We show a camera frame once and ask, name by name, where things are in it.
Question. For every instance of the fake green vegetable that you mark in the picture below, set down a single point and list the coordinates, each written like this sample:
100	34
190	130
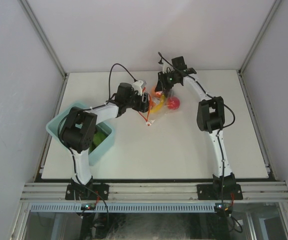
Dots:
98	138

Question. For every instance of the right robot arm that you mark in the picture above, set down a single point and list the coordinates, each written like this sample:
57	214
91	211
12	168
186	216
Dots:
210	113

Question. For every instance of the blue slotted cable duct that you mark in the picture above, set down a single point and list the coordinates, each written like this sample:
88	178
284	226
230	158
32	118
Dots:
194	207

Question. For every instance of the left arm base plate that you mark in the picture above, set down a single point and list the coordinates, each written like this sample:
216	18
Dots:
77	192

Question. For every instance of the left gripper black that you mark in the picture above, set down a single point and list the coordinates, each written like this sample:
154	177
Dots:
142	107

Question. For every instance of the fake red yellow apple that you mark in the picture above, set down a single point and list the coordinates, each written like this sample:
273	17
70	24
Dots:
173	103

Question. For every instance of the aluminium rail frame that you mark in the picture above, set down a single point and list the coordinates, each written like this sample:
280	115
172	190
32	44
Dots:
253	192

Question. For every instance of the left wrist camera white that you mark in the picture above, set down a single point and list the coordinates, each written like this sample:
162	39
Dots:
139	86

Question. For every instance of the fake small peach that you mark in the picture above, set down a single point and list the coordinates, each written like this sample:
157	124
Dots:
156	94

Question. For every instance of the teal plastic bin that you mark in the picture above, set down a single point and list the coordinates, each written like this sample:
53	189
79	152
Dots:
105	126

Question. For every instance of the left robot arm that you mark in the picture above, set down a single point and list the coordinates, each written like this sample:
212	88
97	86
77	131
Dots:
77	129

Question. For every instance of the clear zip top bag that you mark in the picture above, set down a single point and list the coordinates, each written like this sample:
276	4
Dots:
153	117

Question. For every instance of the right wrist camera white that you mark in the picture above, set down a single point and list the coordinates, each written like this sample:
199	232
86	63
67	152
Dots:
165	66

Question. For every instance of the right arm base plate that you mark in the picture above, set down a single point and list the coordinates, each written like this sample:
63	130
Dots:
209	192

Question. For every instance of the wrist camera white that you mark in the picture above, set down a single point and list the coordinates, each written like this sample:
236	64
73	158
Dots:
139	86
165	66

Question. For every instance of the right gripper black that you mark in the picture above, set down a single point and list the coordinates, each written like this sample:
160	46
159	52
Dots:
161	85

